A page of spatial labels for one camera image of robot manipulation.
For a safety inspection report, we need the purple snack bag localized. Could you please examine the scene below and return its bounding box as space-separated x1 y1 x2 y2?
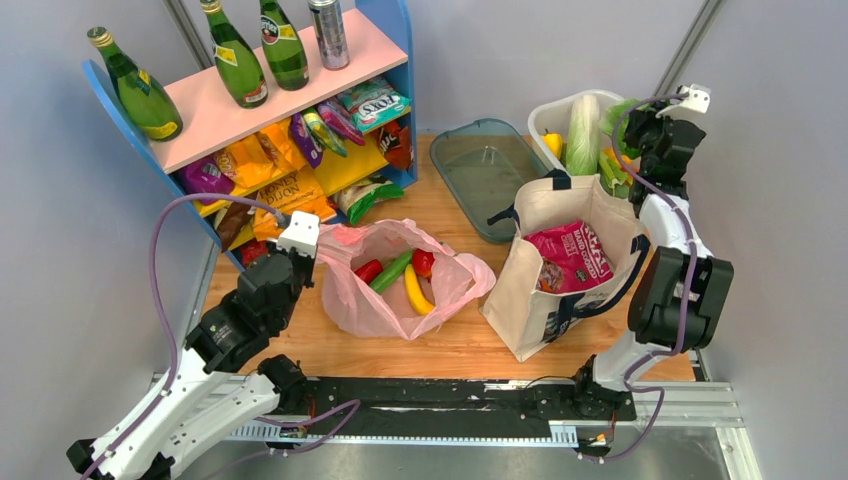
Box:
177 156 235 194

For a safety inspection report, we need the green leafy vegetable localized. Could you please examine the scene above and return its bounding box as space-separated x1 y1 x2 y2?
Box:
598 152 633 199

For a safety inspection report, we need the green lettuce leaf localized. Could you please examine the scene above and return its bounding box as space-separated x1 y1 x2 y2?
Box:
599 98 640 159

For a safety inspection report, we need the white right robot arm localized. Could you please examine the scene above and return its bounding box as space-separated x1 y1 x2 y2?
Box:
570 102 734 418

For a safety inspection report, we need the small yellow orange pepper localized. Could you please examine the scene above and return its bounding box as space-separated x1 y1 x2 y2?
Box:
602 147 632 171

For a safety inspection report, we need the colourful striped candy packet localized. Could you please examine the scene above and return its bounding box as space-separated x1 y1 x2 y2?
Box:
302 107 348 158

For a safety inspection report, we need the pink plastic grocery bag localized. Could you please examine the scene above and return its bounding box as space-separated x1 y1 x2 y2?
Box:
317 219 495 340

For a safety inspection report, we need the napa cabbage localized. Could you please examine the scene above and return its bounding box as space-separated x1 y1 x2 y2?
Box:
564 94 600 176

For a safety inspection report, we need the teal transparent plastic tray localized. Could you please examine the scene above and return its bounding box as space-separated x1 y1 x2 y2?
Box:
429 118 549 244

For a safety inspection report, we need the yellow banana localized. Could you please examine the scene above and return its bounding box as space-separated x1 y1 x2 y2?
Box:
404 264 434 315

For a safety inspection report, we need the pink candy packet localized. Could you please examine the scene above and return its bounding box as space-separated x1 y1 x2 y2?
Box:
316 97 365 146

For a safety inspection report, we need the honey dijon chips bag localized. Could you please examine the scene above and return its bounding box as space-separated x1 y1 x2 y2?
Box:
252 166 336 242

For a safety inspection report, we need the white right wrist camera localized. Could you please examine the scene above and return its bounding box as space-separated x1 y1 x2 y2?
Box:
656 84 711 122

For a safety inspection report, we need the red patterned snack bag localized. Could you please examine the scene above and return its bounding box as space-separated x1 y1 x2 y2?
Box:
236 239 268 267

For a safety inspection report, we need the teal foxs candy bag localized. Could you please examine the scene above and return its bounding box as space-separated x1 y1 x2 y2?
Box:
337 76 411 133

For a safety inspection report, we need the long green chili pepper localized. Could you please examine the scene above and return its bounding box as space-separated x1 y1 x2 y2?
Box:
369 250 413 294

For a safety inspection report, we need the red dark snack bag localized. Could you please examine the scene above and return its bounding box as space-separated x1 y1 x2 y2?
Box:
372 120 413 171

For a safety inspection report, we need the red pomegranate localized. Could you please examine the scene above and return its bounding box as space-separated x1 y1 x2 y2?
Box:
411 249 435 280

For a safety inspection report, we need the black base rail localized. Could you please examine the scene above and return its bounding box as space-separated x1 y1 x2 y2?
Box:
272 377 637 440

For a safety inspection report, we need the silver drink can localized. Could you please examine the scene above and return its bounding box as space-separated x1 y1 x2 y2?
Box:
307 0 350 70

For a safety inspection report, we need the green glass bottle middle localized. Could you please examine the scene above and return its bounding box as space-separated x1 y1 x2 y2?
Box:
200 0 268 109

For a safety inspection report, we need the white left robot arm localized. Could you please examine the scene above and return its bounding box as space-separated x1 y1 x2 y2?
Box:
66 245 315 479

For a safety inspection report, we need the yellow bell pepper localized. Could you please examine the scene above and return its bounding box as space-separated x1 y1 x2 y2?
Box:
542 130 566 159

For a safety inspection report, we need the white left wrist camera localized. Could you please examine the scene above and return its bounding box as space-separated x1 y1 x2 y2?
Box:
276 211 321 259

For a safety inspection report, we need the green glass bottle left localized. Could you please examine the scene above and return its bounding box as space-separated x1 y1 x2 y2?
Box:
86 26 184 142

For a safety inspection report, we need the orange snack bag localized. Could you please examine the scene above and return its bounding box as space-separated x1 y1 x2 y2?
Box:
212 118 307 188

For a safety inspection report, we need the red chili pepper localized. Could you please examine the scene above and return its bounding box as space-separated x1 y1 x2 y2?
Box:
355 259 384 284

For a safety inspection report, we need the white plastic basket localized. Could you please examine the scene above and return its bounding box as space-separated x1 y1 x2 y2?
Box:
528 90 638 179

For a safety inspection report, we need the purple candy packet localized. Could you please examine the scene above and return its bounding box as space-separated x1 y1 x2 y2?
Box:
289 113 323 168

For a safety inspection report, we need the green white snack bag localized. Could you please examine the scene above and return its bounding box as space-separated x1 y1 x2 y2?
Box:
332 173 404 226

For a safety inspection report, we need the blue pink snack shelf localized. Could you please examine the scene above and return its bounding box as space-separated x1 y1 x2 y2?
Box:
81 0 418 270

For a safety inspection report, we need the green glass bottle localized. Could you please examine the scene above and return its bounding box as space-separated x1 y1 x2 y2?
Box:
200 0 268 109
260 0 309 91
86 26 184 142

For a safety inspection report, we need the green glass bottle right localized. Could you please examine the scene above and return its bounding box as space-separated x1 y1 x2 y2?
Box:
260 0 309 91

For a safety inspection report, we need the cream canvas tote bag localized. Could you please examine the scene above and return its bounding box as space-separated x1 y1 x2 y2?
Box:
481 170 650 362

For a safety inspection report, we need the red hand cooked chips bag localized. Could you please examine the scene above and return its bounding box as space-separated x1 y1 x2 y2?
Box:
525 221 614 294

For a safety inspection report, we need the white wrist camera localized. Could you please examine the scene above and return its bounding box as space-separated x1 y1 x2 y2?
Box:
276 211 321 259
656 84 711 122

